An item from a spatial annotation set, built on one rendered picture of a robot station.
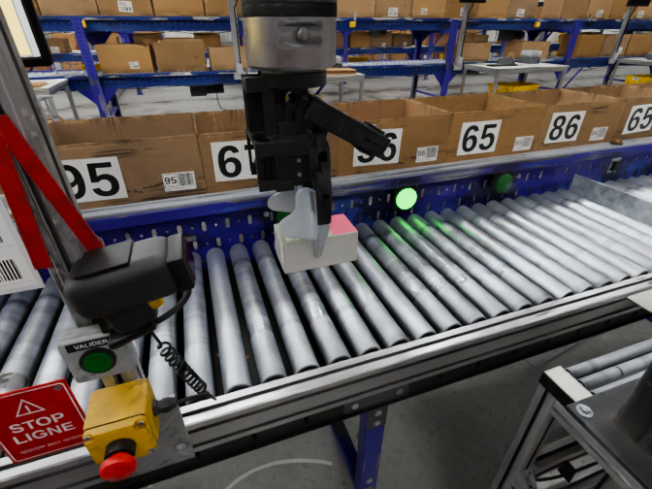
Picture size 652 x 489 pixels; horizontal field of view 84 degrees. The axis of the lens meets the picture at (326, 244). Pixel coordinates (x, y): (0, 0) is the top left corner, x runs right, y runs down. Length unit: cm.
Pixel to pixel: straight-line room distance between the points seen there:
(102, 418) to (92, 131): 96
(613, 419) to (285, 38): 71
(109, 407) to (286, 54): 47
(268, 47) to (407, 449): 136
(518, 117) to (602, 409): 99
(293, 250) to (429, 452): 117
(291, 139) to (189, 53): 489
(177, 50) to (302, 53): 492
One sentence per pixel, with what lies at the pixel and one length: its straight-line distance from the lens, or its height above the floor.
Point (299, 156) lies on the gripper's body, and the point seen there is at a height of 117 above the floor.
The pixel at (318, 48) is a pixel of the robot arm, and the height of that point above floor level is 127.
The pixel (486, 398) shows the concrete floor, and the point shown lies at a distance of 172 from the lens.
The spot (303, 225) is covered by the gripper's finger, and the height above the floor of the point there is 109.
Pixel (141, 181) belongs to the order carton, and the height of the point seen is 94.
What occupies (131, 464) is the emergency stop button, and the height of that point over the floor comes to 85.
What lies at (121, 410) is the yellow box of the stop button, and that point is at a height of 88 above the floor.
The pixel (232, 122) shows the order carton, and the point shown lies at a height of 101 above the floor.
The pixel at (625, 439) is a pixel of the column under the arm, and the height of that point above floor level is 76.
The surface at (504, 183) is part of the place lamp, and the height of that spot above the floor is 81.
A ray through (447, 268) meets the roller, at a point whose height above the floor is 74.
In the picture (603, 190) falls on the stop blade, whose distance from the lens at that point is 162.
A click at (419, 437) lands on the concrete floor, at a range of 154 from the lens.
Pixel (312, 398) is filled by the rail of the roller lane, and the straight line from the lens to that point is 71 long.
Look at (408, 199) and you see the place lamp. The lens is 120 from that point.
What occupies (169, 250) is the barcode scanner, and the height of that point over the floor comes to 109.
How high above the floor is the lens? 129
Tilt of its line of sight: 31 degrees down
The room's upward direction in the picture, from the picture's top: straight up
